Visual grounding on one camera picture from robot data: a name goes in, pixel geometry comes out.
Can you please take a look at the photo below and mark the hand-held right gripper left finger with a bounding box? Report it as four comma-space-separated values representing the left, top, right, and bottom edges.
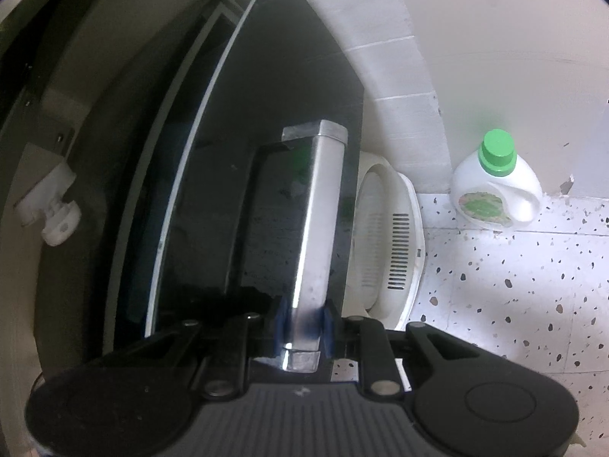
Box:
102, 296, 293, 400

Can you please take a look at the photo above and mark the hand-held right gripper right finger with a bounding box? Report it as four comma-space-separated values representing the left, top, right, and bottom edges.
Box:
320, 301, 496, 397

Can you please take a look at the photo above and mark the black drawer with silver handle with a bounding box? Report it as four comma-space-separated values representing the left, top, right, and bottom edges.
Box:
102, 0, 367, 378

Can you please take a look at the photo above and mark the white cat litter box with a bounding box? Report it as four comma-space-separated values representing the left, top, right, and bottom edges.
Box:
343, 151, 427, 330

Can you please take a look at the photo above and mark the white detergent bottle green cap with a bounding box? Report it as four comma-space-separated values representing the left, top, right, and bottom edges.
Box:
449, 128, 544, 230

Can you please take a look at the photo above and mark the white drain fitting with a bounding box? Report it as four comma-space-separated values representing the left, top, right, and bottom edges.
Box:
14, 160, 82, 247

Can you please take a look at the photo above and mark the black vanity counter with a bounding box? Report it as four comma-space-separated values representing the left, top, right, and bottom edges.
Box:
0, 0, 276, 439

